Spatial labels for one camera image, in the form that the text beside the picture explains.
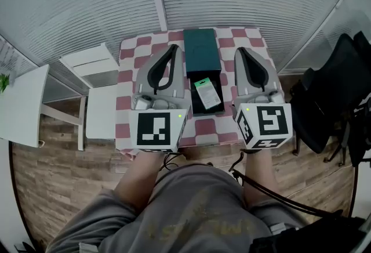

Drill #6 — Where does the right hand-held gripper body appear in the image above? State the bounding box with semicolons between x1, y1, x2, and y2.
231;91;294;150

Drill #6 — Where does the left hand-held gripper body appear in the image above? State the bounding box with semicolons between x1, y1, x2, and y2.
129;94;191;155

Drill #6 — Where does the white green box of bandages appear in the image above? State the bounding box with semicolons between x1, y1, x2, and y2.
194;77;223;111

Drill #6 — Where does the dark green box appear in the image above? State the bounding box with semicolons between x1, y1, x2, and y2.
183;28;226;117

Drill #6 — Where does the person's left forearm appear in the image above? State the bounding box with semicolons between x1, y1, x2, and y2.
114;149;172;214

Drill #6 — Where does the person's right forearm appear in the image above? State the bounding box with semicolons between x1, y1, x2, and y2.
241;149;279;209

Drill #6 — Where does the red white checkered tablecloth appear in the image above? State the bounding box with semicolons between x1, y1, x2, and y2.
115;27;283;160

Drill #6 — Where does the white chair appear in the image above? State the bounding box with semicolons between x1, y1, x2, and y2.
59;42;120;151

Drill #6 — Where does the black office chair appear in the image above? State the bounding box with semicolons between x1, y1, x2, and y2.
289;30;371;168

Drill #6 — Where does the person's grey shirt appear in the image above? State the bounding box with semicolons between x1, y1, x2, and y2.
45;164;307;253

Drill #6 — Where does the black bag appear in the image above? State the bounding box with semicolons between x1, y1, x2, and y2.
251;215;366;253

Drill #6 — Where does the white side table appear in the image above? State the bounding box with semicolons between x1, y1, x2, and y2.
0;64;50;149

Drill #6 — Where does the green plant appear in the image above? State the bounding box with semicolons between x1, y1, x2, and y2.
0;73;11;93

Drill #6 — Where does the black cable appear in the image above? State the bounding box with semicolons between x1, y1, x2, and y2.
152;151;214;182
228;151;344;218

